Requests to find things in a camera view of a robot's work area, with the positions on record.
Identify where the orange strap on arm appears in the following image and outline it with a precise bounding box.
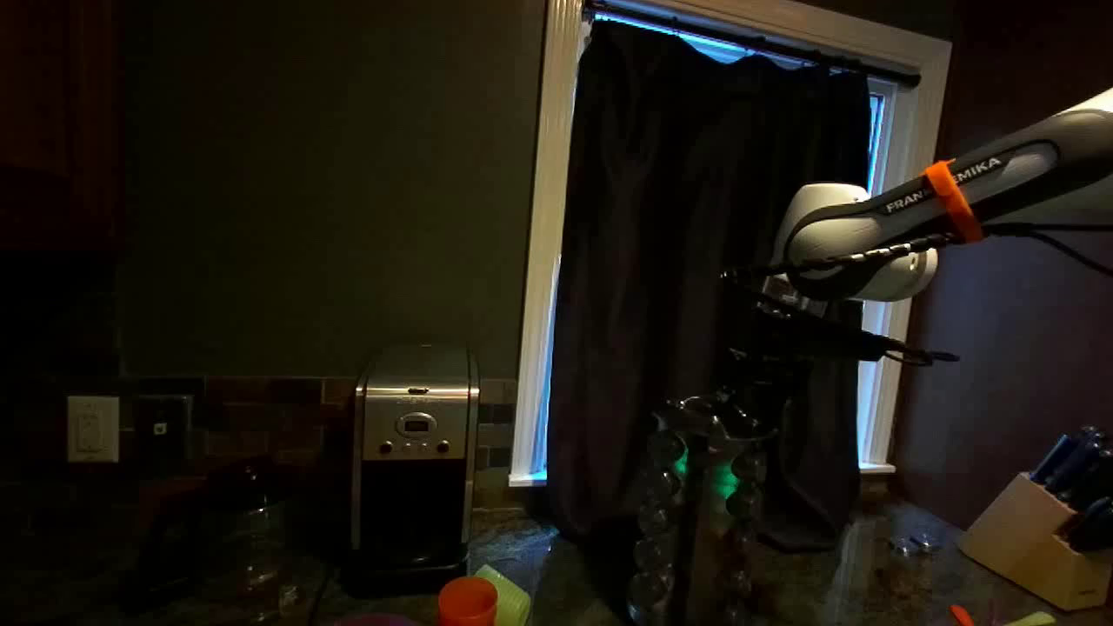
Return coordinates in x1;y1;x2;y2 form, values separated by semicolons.
921;156;987;243

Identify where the stainless steel coffee maker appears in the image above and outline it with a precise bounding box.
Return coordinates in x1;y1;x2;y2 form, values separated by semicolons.
349;346;482;594

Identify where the dark glass carafe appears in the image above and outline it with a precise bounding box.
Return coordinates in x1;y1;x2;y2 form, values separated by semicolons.
125;464;333;626

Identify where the light green plastic container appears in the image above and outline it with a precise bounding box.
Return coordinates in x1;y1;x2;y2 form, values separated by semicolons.
471;565;536;626

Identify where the black window curtain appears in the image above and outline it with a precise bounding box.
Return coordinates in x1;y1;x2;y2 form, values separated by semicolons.
545;18;875;551

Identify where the wooden knife block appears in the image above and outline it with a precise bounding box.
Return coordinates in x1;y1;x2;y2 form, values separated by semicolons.
956;469;1113;617

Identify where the black handled knife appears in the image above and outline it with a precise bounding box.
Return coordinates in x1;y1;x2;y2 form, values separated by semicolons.
1059;484;1113;556

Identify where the blue handled knife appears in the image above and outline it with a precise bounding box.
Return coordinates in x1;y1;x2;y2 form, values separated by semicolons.
1028;421;1110;491

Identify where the dark wall outlet plate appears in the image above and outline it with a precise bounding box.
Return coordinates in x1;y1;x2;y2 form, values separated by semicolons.
130;392;195;466

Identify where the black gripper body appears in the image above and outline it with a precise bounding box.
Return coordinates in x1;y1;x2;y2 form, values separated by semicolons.
719;269;882;392

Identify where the orange plastic cup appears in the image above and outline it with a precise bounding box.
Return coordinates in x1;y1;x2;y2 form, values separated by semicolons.
434;574;501;626

